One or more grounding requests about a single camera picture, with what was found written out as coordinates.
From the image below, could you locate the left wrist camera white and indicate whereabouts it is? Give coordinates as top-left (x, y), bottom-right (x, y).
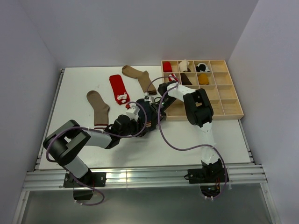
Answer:
top-left (126, 104), bottom-right (140, 121)

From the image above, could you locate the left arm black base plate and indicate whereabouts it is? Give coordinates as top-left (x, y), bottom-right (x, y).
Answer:
top-left (63, 171), bottom-right (107, 206)

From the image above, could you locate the rolled black white sock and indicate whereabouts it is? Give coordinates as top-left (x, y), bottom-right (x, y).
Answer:
top-left (195, 63), bottom-right (211, 72)

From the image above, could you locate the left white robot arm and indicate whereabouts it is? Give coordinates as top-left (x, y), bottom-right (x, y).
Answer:
top-left (43, 115), bottom-right (149, 186)

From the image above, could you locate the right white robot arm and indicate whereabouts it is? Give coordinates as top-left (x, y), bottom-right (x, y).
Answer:
top-left (149, 81), bottom-right (229, 184)

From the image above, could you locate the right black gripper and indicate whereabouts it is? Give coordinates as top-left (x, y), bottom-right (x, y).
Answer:
top-left (149, 96), bottom-right (177, 127)

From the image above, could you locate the wooden compartment tray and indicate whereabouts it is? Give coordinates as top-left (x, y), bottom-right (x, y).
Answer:
top-left (161, 60), bottom-right (246, 121)

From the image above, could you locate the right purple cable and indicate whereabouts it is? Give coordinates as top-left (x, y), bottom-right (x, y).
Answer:
top-left (144, 76), bottom-right (229, 200)

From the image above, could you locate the rolled dark brown sock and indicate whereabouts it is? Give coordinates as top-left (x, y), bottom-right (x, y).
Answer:
top-left (180, 73), bottom-right (192, 85)

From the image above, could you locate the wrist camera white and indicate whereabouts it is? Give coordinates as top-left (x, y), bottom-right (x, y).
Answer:
top-left (144, 92), bottom-right (152, 103)
top-left (126, 104), bottom-right (140, 121)

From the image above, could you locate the rolled cream sock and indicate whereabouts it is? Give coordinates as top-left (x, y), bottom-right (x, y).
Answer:
top-left (178, 59), bottom-right (190, 72)

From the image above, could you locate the rolled red white striped sock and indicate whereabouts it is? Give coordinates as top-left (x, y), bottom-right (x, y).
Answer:
top-left (168, 73), bottom-right (179, 82)

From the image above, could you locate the tan sock at back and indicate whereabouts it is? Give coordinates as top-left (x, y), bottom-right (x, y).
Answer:
top-left (121, 65), bottom-right (157, 95)

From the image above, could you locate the navy blue patterned sock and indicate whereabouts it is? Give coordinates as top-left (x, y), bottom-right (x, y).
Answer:
top-left (135, 98), bottom-right (167, 133)

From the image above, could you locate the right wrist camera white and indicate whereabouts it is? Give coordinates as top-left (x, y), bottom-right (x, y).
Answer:
top-left (144, 92), bottom-right (152, 103)

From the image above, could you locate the rolled mustard yellow sock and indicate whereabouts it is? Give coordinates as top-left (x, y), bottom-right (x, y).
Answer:
top-left (198, 73), bottom-right (209, 85)

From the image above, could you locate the brown sock with striped cuff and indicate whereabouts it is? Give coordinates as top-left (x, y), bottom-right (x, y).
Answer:
top-left (86, 90), bottom-right (110, 129)

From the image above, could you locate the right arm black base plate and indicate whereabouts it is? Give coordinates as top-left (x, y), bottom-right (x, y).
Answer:
top-left (184, 161), bottom-right (231, 199)

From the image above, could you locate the aluminium mounting rail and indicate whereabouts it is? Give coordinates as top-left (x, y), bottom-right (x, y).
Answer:
top-left (13, 69), bottom-right (281, 224)

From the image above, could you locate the red sock with white pattern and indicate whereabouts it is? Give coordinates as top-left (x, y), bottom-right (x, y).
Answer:
top-left (109, 74), bottom-right (130, 105)

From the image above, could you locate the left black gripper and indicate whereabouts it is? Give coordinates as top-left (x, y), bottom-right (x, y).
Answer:
top-left (119, 115), bottom-right (149, 139)

